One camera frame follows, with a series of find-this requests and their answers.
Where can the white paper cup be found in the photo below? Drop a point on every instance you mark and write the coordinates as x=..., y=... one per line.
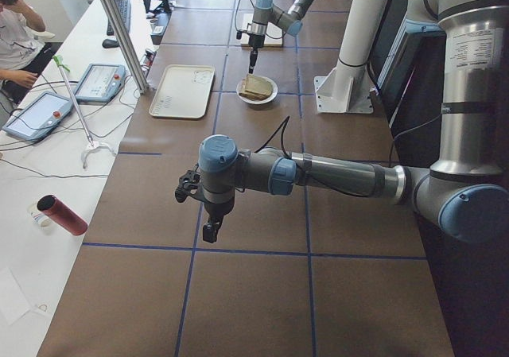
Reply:
x=41, y=220

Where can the brown bread slice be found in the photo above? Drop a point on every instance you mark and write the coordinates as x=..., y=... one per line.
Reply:
x=255, y=87

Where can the teach pendant far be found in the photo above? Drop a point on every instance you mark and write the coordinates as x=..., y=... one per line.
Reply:
x=100, y=84

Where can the red cylinder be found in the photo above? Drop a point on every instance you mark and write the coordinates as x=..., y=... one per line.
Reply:
x=61, y=214

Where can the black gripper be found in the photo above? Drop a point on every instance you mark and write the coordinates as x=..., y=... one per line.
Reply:
x=215, y=211
x=254, y=41

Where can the teach pendant near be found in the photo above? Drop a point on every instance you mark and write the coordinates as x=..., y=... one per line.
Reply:
x=39, y=118

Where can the cream bear serving tray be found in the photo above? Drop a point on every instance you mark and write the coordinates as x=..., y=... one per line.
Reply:
x=183, y=92

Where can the seated person white shirt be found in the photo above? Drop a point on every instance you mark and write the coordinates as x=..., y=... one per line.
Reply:
x=23, y=57

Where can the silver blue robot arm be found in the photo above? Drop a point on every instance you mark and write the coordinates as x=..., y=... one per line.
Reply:
x=265, y=12
x=459, y=192

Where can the black computer mouse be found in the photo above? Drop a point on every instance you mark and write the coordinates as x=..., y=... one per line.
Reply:
x=110, y=44

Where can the aluminium frame post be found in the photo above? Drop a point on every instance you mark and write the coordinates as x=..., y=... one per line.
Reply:
x=126, y=45

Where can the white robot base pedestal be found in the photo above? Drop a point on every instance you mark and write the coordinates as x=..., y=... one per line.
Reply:
x=346, y=89

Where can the metal rod with claw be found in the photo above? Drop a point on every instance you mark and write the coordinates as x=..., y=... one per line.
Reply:
x=93, y=145

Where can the white round plate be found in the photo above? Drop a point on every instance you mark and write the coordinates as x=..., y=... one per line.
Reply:
x=268, y=99

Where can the white paper sheet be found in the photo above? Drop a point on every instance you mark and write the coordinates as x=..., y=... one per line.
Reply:
x=14, y=304

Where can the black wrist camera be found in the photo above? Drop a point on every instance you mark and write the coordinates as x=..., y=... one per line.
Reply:
x=189, y=186

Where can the black keyboard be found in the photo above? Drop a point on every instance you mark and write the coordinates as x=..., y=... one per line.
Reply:
x=124, y=7

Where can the teach pendant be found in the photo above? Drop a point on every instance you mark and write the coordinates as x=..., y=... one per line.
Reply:
x=39, y=118
x=100, y=84

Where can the wooden cutting board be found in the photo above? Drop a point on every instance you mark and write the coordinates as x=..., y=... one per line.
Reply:
x=273, y=36

